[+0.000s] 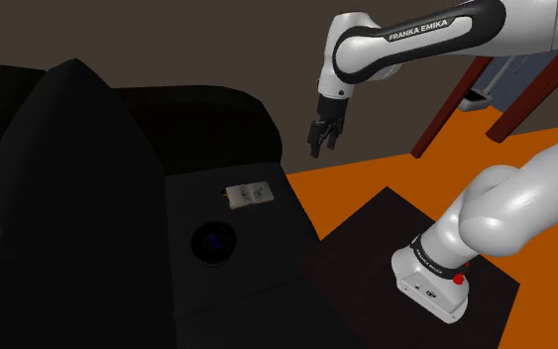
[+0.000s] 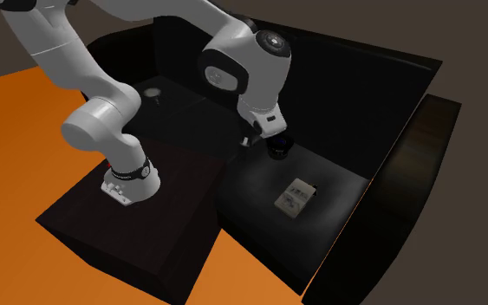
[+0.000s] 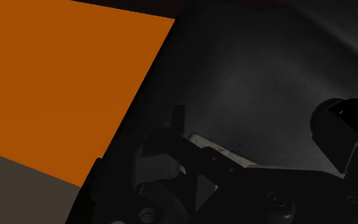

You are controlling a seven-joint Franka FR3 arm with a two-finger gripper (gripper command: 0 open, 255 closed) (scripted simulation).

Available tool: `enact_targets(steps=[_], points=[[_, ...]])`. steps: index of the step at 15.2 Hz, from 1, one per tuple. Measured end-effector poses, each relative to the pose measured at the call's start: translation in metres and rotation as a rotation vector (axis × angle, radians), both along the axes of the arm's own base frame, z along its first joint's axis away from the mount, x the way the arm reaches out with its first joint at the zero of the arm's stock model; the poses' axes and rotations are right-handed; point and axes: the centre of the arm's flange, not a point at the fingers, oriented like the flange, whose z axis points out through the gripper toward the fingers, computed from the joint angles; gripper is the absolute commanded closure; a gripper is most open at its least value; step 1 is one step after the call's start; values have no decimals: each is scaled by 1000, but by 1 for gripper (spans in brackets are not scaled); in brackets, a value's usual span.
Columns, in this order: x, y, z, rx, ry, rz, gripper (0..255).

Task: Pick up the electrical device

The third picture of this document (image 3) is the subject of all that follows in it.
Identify black round object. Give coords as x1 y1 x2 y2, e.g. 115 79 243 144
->
309 97 358 174

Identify white flat object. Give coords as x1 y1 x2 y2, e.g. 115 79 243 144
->
187 132 345 180

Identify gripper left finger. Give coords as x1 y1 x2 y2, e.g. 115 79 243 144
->
153 104 298 224

